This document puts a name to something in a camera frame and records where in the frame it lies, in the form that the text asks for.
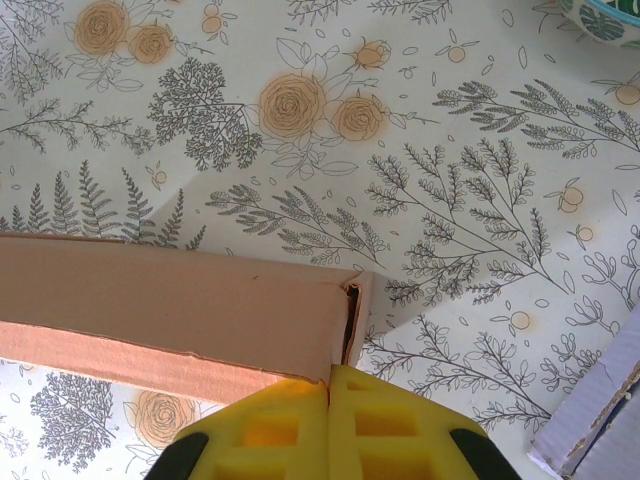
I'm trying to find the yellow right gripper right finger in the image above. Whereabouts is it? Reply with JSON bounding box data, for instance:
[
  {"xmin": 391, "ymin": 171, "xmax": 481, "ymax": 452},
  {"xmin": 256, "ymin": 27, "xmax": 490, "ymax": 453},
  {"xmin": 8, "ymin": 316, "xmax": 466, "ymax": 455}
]
[{"xmin": 328, "ymin": 363, "xmax": 519, "ymax": 480}]

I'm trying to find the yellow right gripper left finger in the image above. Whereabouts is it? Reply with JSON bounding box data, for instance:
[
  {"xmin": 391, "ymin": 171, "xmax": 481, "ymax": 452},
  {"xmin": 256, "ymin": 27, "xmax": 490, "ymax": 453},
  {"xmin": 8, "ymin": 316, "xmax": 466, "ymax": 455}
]
[{"xmin": 149, "ymin": 375, "xmax": 332, "ymax": 480}]

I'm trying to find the orange paper box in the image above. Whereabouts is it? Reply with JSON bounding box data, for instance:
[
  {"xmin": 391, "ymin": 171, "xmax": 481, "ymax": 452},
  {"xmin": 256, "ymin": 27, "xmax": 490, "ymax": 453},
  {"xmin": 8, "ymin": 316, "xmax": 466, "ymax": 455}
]
[{"xmin": 0, "ymin": 232, "xmax": 376, "ymax": 407}]

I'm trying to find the white paper box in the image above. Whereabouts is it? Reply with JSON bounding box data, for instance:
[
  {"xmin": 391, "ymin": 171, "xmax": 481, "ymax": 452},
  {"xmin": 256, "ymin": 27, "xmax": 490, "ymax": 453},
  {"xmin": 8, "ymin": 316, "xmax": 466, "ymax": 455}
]
[{"xmin": 527, "ymin": 303, "xmax": 640, "ymax": 480}]

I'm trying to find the floral table cover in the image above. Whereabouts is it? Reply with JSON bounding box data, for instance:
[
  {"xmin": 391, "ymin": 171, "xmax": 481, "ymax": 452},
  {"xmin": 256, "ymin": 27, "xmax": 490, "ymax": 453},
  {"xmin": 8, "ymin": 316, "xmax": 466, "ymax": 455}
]
[{"xmin": 0, "ymin": 0, "xmax": 640, "ymax": 480}]

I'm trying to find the green leaf pattern bowl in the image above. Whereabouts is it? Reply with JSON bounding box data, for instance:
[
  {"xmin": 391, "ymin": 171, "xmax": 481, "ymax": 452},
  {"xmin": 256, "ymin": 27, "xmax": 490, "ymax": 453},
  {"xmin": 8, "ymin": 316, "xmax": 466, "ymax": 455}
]
[{"xmin": 558, "ymin": 0, "xmax": 640, "ymax": 50}]

